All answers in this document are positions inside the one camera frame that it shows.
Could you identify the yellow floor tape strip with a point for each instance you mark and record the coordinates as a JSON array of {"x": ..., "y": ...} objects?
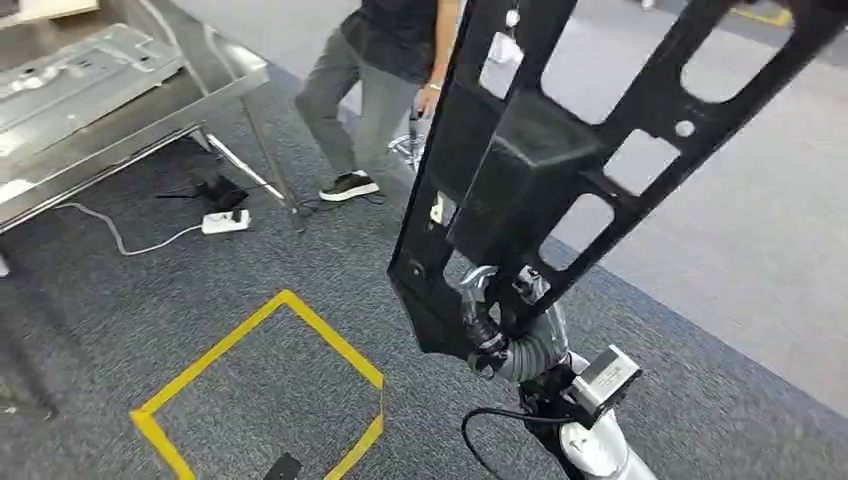
[{"x": 762, "y": 16}]

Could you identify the black router box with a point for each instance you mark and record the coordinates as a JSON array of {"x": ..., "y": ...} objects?
[{"x": 222, "y": 191}]

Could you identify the black plastic frame part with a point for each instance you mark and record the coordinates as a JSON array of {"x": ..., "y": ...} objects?
[{"x": 530, "y": 166}]

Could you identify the pale wooden board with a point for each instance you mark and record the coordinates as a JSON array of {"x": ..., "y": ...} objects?
[{"x": 53, "y": 8}]

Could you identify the steel bench with metal sheet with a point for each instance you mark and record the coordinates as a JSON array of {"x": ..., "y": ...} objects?
[{"x": 212, "y": 73}]

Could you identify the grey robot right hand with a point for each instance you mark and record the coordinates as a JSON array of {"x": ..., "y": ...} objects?
[{"x": 478, "y": 324}]

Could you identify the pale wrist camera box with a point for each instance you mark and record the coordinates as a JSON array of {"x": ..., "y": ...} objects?
[{"x": 606, "y": 381}]

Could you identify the black robot foot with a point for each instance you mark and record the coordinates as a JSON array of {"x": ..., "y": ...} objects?
[{"x": 283, "y": 467}]

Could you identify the person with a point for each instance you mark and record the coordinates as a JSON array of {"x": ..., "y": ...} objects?
[{"x": 381, "y": 99}]

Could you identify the white power strip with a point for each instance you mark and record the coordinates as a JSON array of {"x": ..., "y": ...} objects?
[{"x": 224, "y": 222}]

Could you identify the person's hand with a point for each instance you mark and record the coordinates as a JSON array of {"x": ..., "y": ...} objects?
[{"x": 427, "y": 100}]

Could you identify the stamped grey metal sheet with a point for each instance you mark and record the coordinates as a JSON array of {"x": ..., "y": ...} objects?
[{"x": 79, "y": 79}]

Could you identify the yellow floor tape square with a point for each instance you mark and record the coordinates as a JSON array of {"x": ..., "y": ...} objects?
[{"x": 331, "y": 338}]

